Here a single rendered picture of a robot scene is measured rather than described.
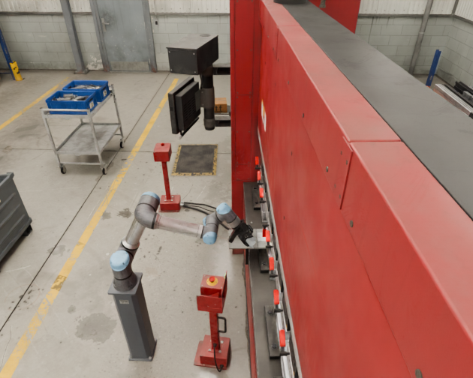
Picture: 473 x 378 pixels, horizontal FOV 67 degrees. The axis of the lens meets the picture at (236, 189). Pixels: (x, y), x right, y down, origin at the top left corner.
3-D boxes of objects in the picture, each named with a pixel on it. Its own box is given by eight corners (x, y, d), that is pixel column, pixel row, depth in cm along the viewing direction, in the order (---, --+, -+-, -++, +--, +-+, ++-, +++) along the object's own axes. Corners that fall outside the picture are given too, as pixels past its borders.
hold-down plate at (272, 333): (263, 308, 204) (264, 305, 202) (273, 308, 204) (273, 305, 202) (269, 359, 179) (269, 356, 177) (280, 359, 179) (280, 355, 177)
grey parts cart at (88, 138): (85, 144, 556) (68, 83, 502) (127, 145, 554) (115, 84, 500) (58, 175, 482) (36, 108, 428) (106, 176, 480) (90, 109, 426)
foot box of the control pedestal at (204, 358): (199, 340, 283) (198, 331, 276) (230, 345, 280) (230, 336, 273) (193, 365, 266) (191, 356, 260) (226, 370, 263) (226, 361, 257)
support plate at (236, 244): (228, 230, 241) (228, 229, 241) (267, 229, 242) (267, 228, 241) (228, 249, 227) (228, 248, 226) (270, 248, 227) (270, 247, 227)
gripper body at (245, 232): (254, 238, 215) (242, 223, 210) (242, 243, 218) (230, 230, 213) (254, 229, 222) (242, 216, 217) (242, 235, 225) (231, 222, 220)
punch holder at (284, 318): (280, 312, 166) (282, 289, 157) (298, 312, 167) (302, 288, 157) (284, 342, 154) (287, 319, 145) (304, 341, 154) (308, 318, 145)
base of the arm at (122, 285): (109, 291, 226) (106, 280, 221) (117, 273, 239) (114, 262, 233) (134, 292, 226) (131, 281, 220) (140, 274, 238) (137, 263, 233)
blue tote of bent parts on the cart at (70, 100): (61, 103, 472) (57, 90, 462) (98, 104, 471) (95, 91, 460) (48, 114, 443) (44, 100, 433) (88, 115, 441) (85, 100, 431)
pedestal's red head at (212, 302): (204, 286, 244) (203, 268, 234) (227, 289, 242) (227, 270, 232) (197, 310, 228) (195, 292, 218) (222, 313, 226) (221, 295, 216)
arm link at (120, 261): (109, 278, 222) (105, 263, 214) (117, 262, 233) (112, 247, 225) (129, 279, 221) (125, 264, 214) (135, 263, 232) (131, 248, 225)
